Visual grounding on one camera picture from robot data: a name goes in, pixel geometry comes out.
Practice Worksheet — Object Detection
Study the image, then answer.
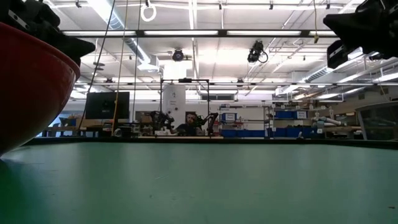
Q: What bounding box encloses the blue bin with white label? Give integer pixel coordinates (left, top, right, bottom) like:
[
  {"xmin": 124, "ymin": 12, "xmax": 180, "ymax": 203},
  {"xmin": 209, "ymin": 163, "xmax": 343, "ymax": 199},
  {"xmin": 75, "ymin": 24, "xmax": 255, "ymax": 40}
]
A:
[
  {"xmin": 221, "ymin": 112, "xmax": 238, "ymax": 123},
  {"xmin": 275, "ymin": 110, "xmax": 308, "ymax": 120}
]

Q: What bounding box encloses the white hanging ring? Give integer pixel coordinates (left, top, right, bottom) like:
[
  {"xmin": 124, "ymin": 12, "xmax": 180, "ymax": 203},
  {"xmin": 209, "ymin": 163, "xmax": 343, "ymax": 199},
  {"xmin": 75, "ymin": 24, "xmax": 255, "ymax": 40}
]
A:
[{"xmin": 140, "ymin": 2, "xmax": 157, "ymax": 23}]

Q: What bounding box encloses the black frame LED light bar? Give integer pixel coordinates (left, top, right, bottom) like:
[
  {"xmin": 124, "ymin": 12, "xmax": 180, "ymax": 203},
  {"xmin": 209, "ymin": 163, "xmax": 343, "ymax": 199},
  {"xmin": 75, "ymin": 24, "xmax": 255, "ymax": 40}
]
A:
[{"xmin": 62, "ymin": 29, "xmax": 338, "ymax": 39}]

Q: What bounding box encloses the white column with notices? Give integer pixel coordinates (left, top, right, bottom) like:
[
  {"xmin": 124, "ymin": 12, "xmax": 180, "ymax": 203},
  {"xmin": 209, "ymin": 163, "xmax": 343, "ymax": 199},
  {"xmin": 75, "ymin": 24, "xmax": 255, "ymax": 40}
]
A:
[{"xmin": 162, "ymin": 85, "xmax": 187, "ymax": 131}]

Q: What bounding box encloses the red plastic bowl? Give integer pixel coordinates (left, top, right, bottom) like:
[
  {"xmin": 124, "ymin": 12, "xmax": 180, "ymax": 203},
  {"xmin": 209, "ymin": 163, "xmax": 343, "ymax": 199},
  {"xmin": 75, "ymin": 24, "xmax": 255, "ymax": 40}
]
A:
[{"xmin": 0, "ymin": 21, "xmax": 81, "ymax": 156}]

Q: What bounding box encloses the row of blue bins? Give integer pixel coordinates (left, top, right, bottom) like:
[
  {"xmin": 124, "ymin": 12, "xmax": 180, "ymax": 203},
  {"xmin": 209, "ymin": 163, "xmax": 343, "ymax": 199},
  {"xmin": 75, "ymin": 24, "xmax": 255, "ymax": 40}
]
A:
[
  {"xmin": 221, "ymin": 129, "xmax": 269, "ymax": 139},
  {"xmin": 273, "ymin": 126, "xmax": 315, "ymax": 139}
]

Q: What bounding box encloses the black hanging cable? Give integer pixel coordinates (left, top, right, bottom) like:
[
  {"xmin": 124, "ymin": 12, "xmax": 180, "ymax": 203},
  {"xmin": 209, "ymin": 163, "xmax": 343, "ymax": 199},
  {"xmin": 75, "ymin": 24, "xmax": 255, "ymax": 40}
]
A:
[{"xmin": 76, "ymin": 0, "xmax": 116, "ymax": 131}]

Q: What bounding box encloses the person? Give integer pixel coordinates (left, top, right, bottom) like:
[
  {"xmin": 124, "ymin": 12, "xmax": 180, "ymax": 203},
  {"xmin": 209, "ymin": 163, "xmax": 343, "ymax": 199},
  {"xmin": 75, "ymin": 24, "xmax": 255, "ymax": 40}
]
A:
[{"xmin": 175, "ymin": 112, "xmax": 199, "ymax": 137}]

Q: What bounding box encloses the wooden workbench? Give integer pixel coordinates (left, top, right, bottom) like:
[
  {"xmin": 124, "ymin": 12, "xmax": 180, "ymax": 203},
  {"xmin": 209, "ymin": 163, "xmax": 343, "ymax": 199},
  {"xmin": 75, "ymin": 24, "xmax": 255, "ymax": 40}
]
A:
[{"xmin": 40, "ymin": 118, "xmax": 137, "ymax": 138}]

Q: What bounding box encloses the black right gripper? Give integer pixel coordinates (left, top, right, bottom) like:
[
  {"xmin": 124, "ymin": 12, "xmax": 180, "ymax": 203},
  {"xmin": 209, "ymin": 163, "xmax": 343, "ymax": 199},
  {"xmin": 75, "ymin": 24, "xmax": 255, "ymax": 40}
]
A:
[{"xmin": 323, "ymin": 0, "xmax": 398, "ymax": 60}]

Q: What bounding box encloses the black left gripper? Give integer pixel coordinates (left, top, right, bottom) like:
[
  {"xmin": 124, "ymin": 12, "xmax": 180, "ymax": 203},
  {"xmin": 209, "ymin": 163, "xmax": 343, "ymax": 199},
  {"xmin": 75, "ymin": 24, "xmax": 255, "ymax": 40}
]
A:
[{"xmin": 0, "ymin": 0, "xmax": 96, "ymax": 67}]

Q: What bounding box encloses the silver ceiling air duct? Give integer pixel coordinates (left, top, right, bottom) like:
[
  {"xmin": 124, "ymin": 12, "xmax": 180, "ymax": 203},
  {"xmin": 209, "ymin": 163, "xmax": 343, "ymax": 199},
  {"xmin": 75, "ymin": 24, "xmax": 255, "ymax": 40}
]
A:
[{"xmin": 90, "ymin": 0, "xmax": 160, "ymax": 72}]

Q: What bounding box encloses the black computer monitor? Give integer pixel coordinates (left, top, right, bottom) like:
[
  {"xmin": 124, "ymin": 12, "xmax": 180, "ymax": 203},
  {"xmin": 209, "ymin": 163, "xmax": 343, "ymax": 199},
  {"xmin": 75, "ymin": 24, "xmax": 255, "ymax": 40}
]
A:
[{"xmin": 85, "ymin": 91, "xmax": 131, "ymax": 120}]

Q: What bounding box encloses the yellow hanging cable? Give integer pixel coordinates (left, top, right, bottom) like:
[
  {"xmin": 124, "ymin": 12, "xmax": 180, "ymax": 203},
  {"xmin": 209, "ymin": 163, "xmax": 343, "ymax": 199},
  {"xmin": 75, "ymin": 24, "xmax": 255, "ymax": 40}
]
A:
[{"xmin": 111, "ymin": 0, "xmax": 129, "ymax": 136}]

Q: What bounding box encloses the yellow cable with plug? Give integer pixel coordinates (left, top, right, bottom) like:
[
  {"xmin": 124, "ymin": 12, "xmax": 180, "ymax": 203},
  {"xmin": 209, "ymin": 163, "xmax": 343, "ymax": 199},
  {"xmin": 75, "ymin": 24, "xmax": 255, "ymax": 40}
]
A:
[{"xmin": 312, "ymin": 0, "xmax": 320, "ymax": 44}]

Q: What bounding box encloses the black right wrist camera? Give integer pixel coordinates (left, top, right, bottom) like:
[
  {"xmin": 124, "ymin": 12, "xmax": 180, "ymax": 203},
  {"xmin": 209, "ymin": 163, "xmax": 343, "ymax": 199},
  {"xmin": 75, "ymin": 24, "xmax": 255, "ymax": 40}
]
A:
[{"xmin": 326, "ymin": 39, "xmax": 356, "ymax": 70}]

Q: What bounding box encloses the black cubic robot frame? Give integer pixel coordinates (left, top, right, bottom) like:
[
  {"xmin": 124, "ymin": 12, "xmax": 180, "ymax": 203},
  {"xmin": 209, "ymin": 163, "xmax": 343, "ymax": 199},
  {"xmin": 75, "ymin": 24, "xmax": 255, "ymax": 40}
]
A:
[{"xmin": 160, "ymin": 78, "xmax": 211, "ymax": 138}]

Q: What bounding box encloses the black overhead camera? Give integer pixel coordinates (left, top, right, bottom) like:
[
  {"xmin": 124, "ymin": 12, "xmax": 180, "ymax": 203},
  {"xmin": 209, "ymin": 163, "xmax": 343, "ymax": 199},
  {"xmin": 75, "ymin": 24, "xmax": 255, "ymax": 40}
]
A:
[{"xmin": 247, "ymin": 40, "xmax": 269, "ymax": 64}]

